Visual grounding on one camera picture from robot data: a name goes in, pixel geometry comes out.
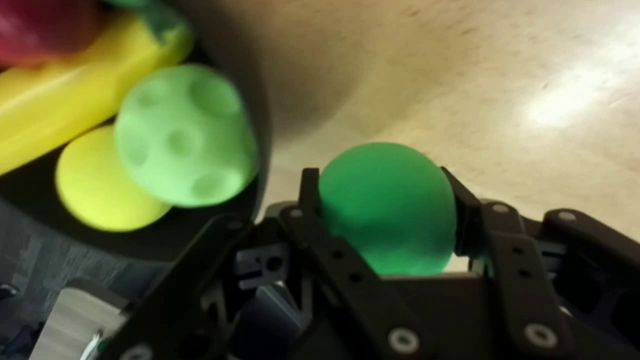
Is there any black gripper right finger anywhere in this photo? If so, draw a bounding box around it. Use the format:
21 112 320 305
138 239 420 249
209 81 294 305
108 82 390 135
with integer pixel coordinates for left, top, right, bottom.
450 180 639 360

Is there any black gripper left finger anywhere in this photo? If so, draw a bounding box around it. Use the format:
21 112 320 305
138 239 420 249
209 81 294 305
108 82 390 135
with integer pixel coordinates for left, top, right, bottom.
113 168 349 360

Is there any light green dimpled ball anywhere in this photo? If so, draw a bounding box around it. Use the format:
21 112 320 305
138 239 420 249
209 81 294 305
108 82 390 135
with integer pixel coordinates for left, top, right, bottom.
114 64 260 209

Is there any small yellow lemon ball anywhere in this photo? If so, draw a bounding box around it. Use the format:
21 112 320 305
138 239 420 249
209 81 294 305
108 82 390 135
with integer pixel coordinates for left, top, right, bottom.
54 127 170 232

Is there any dark green ball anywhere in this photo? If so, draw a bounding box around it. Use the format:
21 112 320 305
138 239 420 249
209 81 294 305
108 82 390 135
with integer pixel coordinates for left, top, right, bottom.
318 142 457 276

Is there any yellow banana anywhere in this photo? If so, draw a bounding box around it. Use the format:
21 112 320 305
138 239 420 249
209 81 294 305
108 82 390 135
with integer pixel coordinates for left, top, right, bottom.
0 11 194 174

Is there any red radish with greens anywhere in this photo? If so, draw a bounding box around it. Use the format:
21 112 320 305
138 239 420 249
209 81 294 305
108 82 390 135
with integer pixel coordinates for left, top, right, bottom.
0 0 103 66

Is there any near black bowl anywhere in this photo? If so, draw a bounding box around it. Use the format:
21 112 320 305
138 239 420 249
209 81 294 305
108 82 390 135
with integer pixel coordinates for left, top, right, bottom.
0 0 270 263

